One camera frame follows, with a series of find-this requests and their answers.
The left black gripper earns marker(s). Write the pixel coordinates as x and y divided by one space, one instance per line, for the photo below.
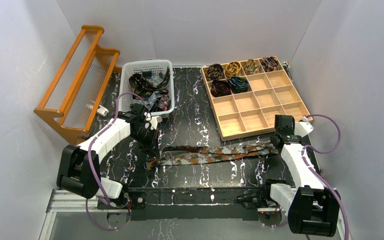
149 140

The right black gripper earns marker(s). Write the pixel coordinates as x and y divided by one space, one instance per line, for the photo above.
275 141

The wooden compartment tray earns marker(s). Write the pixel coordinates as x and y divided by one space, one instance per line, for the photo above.
253 112

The orange grey patterned tie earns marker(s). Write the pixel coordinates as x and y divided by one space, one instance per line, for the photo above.
198 155

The white plastic basket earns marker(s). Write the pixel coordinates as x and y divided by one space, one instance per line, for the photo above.
147 68

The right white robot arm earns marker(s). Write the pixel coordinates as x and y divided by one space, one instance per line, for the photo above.
310 206

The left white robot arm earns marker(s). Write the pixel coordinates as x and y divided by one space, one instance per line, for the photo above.
79 170

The dark red purple tie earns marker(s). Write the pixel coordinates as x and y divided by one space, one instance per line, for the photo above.
163 103

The grey blue tie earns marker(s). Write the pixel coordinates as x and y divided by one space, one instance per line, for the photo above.
152 96

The dark camouflage tie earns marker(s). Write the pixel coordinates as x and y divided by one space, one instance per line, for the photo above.
137 83

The small white clip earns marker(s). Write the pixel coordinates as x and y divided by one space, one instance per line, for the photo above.
102 111

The rolled blue black tie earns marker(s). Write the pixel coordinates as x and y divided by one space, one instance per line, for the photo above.
238 84

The rolled dark striped tie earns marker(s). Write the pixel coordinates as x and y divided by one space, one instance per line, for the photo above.
270 64

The rolled brown multicolour tie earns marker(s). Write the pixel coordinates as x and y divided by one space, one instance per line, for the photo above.
251 67

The rolled dark red tie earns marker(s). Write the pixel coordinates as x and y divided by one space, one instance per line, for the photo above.
220 88

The rolled yellow tie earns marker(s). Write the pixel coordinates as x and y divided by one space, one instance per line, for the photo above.
232 69

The orange wooden rack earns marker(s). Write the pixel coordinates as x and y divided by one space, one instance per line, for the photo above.
73 97

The rolled dark brown tie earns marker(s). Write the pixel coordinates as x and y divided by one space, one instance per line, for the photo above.
215 72

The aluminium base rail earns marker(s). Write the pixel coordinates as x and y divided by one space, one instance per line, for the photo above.
148 203

